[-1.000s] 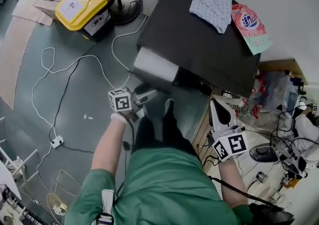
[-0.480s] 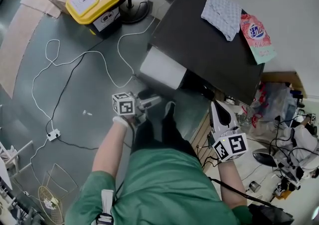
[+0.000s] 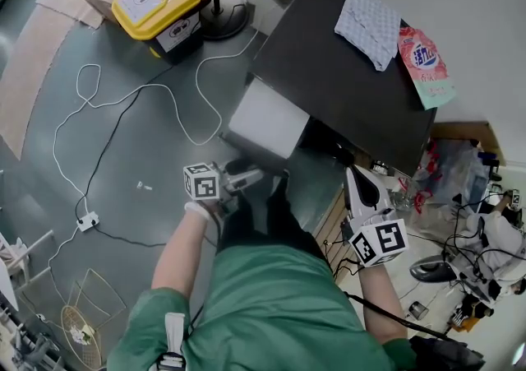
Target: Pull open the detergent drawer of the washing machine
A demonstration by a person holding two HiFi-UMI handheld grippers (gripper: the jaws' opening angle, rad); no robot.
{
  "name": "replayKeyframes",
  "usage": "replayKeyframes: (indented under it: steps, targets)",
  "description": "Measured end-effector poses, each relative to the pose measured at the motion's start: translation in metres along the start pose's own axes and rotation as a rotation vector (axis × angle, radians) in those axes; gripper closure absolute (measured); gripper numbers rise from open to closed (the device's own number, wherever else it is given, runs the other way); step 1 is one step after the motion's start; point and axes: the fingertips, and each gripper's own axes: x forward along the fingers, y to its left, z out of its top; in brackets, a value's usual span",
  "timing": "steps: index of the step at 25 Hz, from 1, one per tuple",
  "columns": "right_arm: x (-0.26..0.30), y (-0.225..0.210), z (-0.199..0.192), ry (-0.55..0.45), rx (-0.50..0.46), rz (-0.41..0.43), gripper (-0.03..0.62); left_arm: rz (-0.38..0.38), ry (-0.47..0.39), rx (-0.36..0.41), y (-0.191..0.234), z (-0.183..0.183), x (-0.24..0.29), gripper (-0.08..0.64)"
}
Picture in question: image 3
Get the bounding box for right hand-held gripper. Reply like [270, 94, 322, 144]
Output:
[344, 165, 409, 268]

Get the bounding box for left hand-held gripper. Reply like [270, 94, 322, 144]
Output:
[182, 158, 267, 216]

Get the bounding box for person's right forearm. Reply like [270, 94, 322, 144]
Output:
[358, 262, 408, 345]

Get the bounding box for person's left forearm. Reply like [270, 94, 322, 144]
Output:
[150, 212, 210, 309]

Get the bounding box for dark washing machine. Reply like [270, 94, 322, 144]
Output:
[245, 0, 438, 178]

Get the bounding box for open cardboard box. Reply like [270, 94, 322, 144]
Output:
[429, 121, 507, 167]

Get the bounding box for pink and green detergent bag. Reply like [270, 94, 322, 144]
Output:
[397, 26, 458, 111]

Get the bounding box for person's left hand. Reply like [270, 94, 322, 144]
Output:
[183, 200, 225, 223]

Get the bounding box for wooden slat board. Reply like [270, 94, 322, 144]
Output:
[312, 183, 363, 282]

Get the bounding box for person's black trousers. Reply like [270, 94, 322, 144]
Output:
[215, 174, 330, 264]

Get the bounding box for grey steam iron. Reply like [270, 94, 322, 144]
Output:
[409, 255, 458, 285]

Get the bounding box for small metal cup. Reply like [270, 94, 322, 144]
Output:
[408, 300, 430, 322]

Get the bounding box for clear plastic bags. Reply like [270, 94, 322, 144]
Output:
[413, 137, 496, 216]

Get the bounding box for black bag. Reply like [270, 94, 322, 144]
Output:
[408, 334, 487, 371]

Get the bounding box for person's green shirt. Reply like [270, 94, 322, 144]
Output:
[106, 243, 417, 371]

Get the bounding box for white power strip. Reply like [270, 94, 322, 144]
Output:
[76, 212, 101, 234]

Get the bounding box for yellow lid storage bin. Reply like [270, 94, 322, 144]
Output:
[111, 0, 212, 67]

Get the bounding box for white textured cloth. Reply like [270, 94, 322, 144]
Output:
[334, 0, 402, 72]

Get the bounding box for flat cardboard sheet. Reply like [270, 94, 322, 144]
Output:
[0, 0, 108, 161]

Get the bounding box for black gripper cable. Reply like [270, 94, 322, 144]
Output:
[344, 290, 455, 342]

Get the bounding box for long white cable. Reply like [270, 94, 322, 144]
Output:
[48, 27, 261, 267]

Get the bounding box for long black cable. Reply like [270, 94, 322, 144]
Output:
[75, 63, 176, 248]

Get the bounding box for white shoulder strap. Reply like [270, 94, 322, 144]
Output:
[158, 311, 187, 371]

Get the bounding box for wire fan guard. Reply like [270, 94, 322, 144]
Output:
[60, 267, 127, 371]

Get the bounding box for white frame rack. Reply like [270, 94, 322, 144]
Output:
[0, 229, 55, 309]

